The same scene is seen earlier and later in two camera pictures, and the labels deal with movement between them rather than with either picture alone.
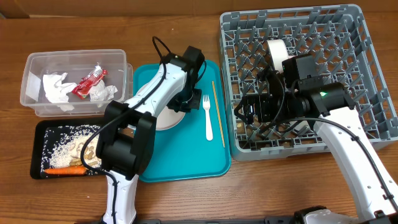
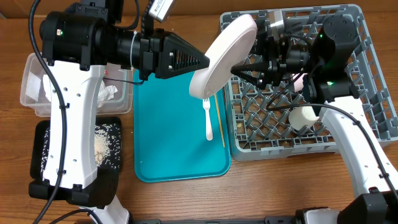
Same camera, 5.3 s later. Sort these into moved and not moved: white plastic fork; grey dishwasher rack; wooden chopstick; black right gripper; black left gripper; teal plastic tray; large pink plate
Moved: black right gripper; black left gripper; large pink plate
Not moved: teal plastic tray; wooden chopstick; grey dishwasher rack; white plastic fork
